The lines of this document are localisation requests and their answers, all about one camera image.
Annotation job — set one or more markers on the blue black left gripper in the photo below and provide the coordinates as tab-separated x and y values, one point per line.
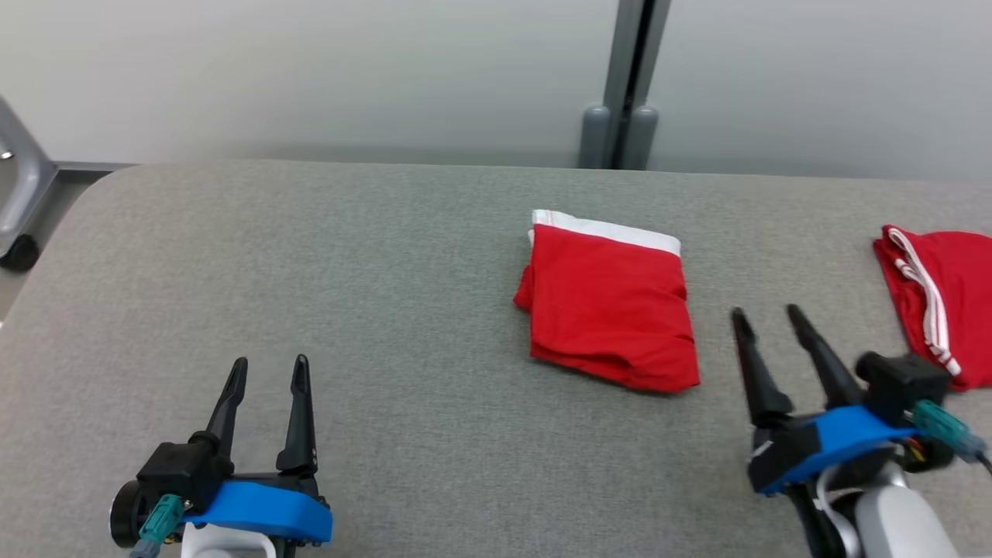
271	508

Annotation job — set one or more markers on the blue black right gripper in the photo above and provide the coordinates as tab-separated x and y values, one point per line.
829	442

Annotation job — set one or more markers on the red shorts with white trim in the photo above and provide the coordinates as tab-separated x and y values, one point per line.
961	287
612	310

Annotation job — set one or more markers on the black caster wheel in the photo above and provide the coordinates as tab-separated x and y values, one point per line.
19	254

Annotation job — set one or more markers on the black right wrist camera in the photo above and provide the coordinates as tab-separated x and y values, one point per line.
899	380

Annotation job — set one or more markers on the grey metal frame leg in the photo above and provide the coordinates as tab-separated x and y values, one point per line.
27	186

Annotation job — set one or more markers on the grey double frame post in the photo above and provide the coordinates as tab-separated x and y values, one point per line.
612	77

